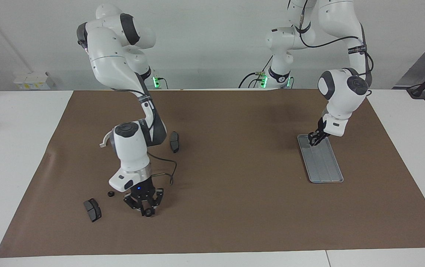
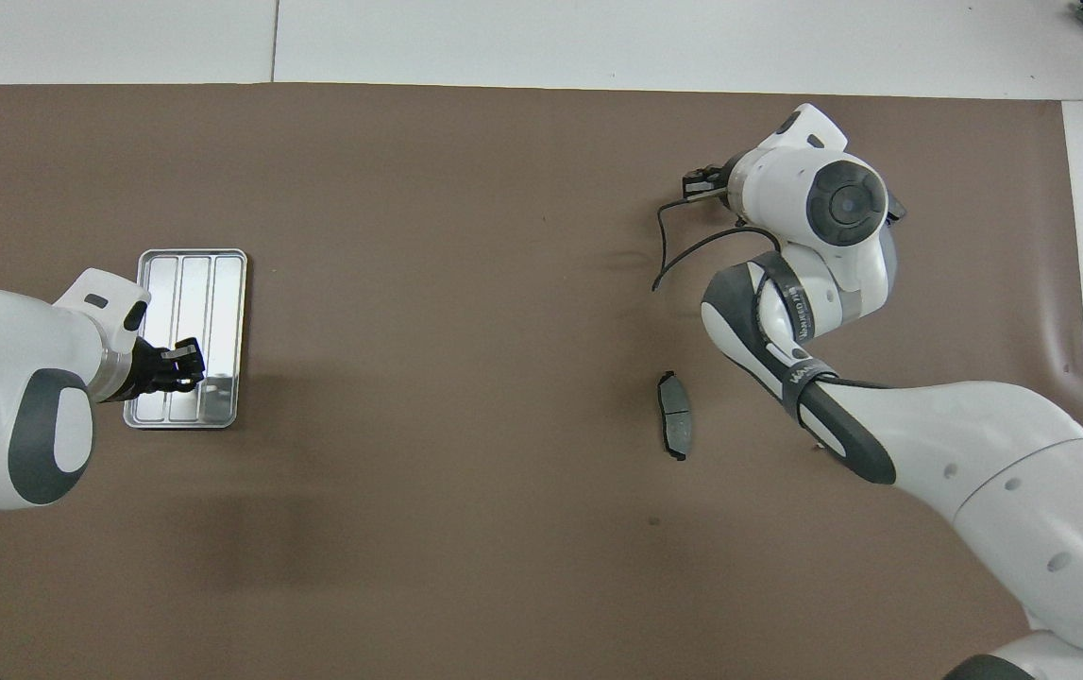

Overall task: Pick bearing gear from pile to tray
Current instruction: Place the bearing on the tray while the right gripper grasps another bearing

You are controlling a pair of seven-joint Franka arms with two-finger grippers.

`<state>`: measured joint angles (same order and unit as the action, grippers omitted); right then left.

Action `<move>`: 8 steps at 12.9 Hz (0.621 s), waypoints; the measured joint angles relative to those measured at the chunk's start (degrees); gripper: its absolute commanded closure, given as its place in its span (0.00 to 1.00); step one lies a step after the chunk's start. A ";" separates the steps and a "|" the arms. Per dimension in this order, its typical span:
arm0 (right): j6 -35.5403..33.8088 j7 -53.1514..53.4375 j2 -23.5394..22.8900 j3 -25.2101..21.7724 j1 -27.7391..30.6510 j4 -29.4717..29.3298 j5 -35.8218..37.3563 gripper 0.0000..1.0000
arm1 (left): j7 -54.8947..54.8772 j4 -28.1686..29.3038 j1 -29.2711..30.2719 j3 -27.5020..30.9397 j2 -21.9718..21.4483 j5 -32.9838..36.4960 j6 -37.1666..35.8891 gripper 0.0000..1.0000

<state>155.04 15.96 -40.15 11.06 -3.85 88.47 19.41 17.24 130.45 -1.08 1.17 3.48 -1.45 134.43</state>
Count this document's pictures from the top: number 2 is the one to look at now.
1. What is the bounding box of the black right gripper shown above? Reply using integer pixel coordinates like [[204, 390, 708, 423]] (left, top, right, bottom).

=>
[[685, 162, 736, 201]]

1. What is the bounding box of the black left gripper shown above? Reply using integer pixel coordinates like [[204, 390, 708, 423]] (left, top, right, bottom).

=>
[[111, 337, 207, 402]]

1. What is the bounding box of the silver metal tray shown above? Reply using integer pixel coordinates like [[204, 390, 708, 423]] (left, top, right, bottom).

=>
[[123, 248, 248, 431]]

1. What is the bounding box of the long grey brake pad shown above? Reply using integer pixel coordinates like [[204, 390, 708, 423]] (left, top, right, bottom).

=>
[[656, 369, 694, 462]]

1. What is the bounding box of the brown table mat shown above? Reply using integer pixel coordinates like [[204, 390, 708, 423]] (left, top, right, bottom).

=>
[[0, 83, 1083, 680]]

